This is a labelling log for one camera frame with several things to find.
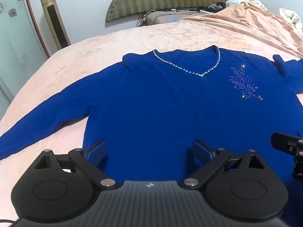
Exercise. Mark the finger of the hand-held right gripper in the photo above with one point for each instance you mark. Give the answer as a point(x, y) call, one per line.
point(284, 143)

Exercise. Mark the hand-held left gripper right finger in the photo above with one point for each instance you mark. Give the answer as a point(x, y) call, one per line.
point(201, 152)

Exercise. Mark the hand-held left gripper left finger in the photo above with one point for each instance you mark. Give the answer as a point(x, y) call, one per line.
point(97, 153)

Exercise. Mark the blue beaded sweater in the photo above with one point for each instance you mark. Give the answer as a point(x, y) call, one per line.
point(153, 99)

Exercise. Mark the dark clothes pile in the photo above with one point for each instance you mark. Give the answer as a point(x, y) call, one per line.
point(213, 7)

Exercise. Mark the pink bed sheet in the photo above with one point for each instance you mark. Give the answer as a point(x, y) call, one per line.
point(71, 59)

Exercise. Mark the peach fleece blanket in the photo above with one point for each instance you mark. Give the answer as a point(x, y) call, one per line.
point(248, 23)

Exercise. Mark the gold tower air conditioner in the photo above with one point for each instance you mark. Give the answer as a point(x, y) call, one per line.
point(55, 21)

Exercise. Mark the frosted glass door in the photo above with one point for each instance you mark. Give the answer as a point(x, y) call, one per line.
point(14, 40)

